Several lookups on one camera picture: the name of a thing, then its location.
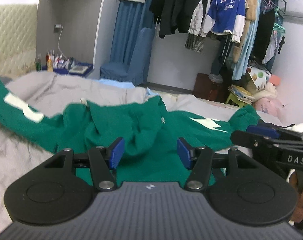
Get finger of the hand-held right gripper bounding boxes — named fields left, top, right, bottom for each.
left=247, top=125, right=303, bottom=145
left=231, top=130, right=303, bottom=153

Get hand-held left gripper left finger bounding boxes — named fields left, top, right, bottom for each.
left=44, top=137, right=125, bottom=192

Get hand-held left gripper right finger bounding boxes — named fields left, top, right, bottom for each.
left=177, top=137, right=258, bottom=192

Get green hoodie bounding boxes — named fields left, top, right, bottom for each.
left=0, top=75, right=261, bottom=188

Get yellow-green stool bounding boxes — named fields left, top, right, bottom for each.
left=225, top=92, right=242, bottom=108

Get stack of books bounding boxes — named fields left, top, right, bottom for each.
left=228, top=84, right=256, bottom=104

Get pink box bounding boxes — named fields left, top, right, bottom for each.
left=269, top=74, right=282, bottom=86

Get polka dot bag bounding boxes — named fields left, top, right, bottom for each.
left=246, top=65, right=272, bottom=87

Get brown wooden box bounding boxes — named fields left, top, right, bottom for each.
left=193, top=73, right=229, bottom=103

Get light blue cloth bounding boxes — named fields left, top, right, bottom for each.
left=99, top=79, right=162, bottom=98

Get light blue hanging garment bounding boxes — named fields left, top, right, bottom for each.
left=231, top=0, right=263, bottom=81

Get hanging blue jeans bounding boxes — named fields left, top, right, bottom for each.
left=208, top=34, right=229, bottom=83

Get pale hanging garment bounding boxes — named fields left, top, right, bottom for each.
left=263, top=30, right=279, bottom=64

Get grey bed sheet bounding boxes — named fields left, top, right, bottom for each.
left=0, top=71, right=303, bottom=228

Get blue covered chair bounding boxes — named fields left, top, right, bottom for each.
left=100, top=27, right=155, bottom=86

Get dark hanging garment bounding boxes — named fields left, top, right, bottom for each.
left=251, top=9, right=276, bottom=61

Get striped hanging garment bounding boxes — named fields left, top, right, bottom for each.
left=185, top=34, right=206, bottom=53

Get cluster of toiletry bottles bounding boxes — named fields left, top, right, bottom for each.
left=45, top=50, right=75, bottom=72

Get blue curtain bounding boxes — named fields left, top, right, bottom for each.
left=109, top=0, right=167, bottom=68

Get blue and white jersey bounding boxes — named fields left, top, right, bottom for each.
left=200, top=0, right=247, bottom=43

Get beige hanging coat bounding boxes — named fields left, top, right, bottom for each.
left=233, top=0, right=257, bottom=63

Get white hanging jacket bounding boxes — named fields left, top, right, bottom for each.
left=188, top=0, right=217, bottom=38

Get grey wardrobe cabinet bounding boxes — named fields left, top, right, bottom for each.
left=36, top=0, right=153, bottom=76

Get black hanging jacket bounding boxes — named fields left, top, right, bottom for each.
left=149, top=0, right=204, bottom=39

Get cream quilted headboard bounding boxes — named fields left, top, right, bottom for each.
left=0, top=4, right=38, bottom=77

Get white charger cable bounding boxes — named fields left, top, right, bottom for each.
left=57, top=29, right=75, bottom=68

